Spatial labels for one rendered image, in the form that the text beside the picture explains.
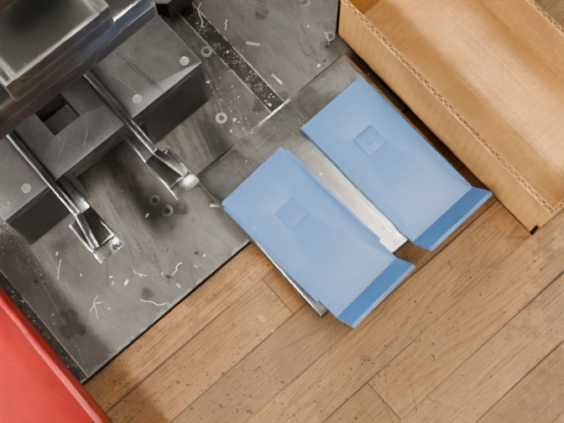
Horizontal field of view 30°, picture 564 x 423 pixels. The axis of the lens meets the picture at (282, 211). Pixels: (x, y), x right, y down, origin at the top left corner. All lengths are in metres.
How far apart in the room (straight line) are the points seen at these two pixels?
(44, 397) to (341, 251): 0.27
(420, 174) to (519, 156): 0.09
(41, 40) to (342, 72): 0.34
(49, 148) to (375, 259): 0.28
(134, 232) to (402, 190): 0.23
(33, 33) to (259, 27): 0.34
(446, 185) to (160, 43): 0.26
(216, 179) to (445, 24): 0.25
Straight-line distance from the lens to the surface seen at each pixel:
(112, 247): 0.82
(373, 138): 0.90
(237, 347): 0.88
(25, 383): 0.90
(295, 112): 0.91
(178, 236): 0.90
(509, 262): 0.91
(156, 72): 0.86
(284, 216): 0.87
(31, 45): 0.66
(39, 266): 0.92
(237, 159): 0.89
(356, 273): 0.87
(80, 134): 0.85
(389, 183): 0.89
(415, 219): 0.88
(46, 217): 0.89
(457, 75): 0.95
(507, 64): 0.96
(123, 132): 0.84
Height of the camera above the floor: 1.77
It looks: 75 degrees down
